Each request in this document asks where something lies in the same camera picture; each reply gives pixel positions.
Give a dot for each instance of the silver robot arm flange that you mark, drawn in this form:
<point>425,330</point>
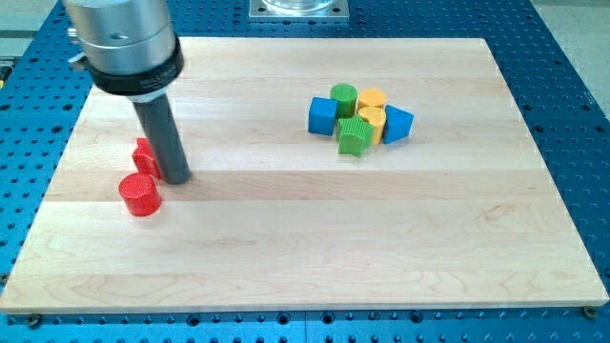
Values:
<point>128,46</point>

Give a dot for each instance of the green star block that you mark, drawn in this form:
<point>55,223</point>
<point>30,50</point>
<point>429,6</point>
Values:
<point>354,135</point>

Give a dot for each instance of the red star block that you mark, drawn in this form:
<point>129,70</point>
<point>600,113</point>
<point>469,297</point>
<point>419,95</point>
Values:
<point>143,158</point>

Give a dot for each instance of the wooden board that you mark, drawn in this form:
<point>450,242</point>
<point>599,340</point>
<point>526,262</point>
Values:
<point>462,213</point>

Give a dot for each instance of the blue cube block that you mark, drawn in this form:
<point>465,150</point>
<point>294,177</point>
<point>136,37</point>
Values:
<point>322,116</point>

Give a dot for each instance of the green cylinder block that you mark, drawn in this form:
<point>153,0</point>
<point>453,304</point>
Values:
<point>345,95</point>

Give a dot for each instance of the yellow cylinder block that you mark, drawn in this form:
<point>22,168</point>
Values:
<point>377,118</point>

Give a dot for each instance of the yellow hexagon block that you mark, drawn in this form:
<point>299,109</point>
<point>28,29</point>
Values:
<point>372,97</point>

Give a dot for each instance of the blue triangular block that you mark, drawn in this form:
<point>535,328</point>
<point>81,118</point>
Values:
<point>398,124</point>

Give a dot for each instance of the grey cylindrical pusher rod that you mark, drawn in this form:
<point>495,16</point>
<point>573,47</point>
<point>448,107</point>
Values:
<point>156,119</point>

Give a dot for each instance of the red cylinder block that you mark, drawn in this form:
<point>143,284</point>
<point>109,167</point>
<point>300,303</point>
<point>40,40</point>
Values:
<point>140,194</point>

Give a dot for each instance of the board corner screw left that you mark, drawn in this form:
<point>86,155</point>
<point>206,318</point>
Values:
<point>34,321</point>

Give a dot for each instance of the board corner screw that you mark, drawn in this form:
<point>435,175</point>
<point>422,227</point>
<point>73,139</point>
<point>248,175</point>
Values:
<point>590,312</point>
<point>34,321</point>

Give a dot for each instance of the board corner screw right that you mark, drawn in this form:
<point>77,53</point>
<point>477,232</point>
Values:
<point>590,312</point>

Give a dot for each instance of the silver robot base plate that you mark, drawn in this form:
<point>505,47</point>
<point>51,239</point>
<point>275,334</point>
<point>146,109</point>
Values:
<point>280,10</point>

